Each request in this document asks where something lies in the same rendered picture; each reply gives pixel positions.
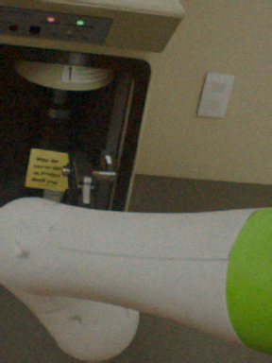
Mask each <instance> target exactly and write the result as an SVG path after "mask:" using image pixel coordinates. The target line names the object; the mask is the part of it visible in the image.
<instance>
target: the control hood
mask: <svg viewBox="0 0 272 363"><path fill-rule="evenodd" d="M0 6H3V7H12V8H19V9H34V10H41V11H49V12H65V13H73V14H80V15H88V16H95V17H103V18H111V19H113V22H112V24H111V27H110V29H109V31H108V33H107V36H106V38H105V41H104V43H103V45H102V44H93V43H79V44H87V45H95V46H103V47H112V48H121V49H128V50H137V51H144V52H154V53H161V52H163V50H164V49H165V47H166V46H167V45H168V43H169V41H170V40H171V38H172V36H173V35H174V32H175V31H176V29H177V27H178V26H179V23H180V22H181V20H182V19H183V17H184V15H185V10H184V8H183V7H182V5H181V4H180V2H179V0H0ZM0 35H5V36H13V37H21V38H29V39H38V40H46V41H54V42H62V43H78V42H68V41H61V40H52V39H45V38H36V37H28V36H20V35H12V34H4V33H0Z"/></svg>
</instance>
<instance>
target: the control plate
mask: <svg viewBox="0 0 272 363"><path fill-rule="evenodd" d="M47 18H53V19H54V21H53V22H49V21H47ZM77 21H83V22H84V24H78V23H77ZM112 22H113V19H111V18H103V17H95V16H88V15H80V14H73V13H65V12H49V11H41V10H34V9H19V8H12V7H3V6H0V33H4V34H12V35H20V36H28V37H36V38H45V39H52V40H61V41H68V42H78V43H93V44H102V45H103V43H104V41H105V38H106V36H107V33H108V31H109V29H110V28H111V24H112ZM9 26H18V30H17V31H11V30H9ZM30 26H39V27H40V28H41V32H40V35H39V34H31V33H29V29H30ZM51 30H55V31H57V33H55V35H52V33H51ZM68 32H72V33H74V34H73V35H72V37H68V36H69V35H67V33H68ZM83 33H88V34H89V36H87V39H85V36H83Z"/></svg>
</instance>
